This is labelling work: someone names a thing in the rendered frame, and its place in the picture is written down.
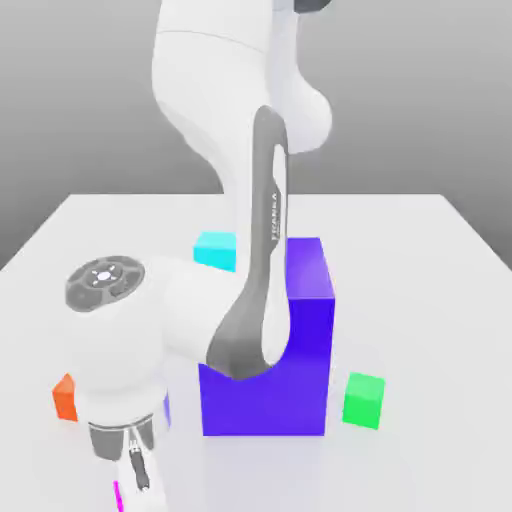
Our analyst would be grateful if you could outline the small green cube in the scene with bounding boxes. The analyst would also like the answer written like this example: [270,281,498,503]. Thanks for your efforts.
[341,371,387,432]

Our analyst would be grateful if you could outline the small cyan cube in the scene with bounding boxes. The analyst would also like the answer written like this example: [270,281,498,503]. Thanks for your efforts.
[192,230,238,274]

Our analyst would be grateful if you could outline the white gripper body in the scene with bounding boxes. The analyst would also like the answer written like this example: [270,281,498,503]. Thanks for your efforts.
[115,449,170,512]

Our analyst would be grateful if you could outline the large blue box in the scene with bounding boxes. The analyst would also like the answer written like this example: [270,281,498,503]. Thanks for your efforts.
[198,236,336,438]

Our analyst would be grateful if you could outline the small orange cube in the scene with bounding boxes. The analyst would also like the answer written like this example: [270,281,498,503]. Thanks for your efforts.
[51,372,80,424]

